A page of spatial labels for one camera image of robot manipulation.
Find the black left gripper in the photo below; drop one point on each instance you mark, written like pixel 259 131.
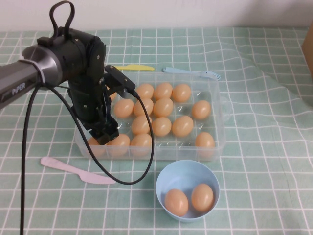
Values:
pixel 85 105

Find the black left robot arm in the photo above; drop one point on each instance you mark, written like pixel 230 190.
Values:
pixel 68 58

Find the clear plastic egg box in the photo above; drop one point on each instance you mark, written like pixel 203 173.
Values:
pixel 207 85

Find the brown cardboard box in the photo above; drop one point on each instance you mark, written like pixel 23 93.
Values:
pixel 308 54

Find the pink plastic knife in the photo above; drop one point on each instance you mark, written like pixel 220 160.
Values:
pixel 73 170

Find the yellow plastic knife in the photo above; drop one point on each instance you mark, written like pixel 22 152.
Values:
pixel 137 67

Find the light blue plastic bowl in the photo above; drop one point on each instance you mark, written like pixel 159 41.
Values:
pixel 185 173

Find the light blue plastic fork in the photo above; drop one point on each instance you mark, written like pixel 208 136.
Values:
pixel 181 71

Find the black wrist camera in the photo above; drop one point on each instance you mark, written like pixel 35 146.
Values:
pixel 119 78

